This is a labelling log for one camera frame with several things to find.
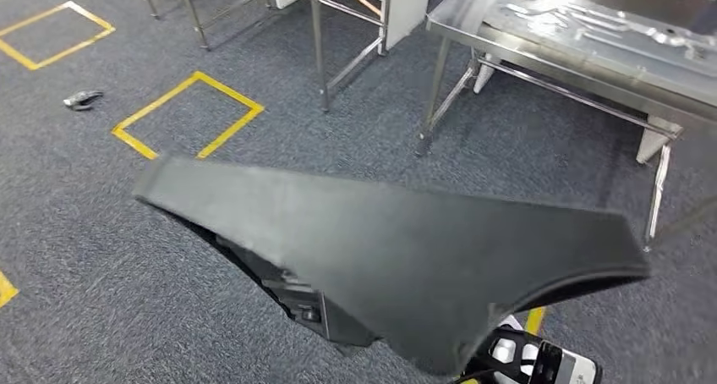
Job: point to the stamped sheet metal panel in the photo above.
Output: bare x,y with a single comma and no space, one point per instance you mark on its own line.
588,23

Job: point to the stainless steel side table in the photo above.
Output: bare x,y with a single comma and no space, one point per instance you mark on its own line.
319,51

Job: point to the black plastic plate holder part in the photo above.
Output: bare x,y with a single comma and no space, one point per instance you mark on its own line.
420,269

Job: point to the stainless steel workbench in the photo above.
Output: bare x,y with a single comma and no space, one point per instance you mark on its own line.
504,28

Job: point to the yellow floor tape square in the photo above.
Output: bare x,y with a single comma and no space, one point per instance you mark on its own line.
151,154
5,289

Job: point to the white cabinet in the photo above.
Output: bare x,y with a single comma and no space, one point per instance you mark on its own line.
406,6

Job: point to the stainless steel table frame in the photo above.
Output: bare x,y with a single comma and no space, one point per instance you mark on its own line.
193,14

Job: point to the grey object on floor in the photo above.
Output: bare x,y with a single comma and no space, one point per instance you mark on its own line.
84,98

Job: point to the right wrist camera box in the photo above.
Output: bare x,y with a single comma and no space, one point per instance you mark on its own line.
554,362

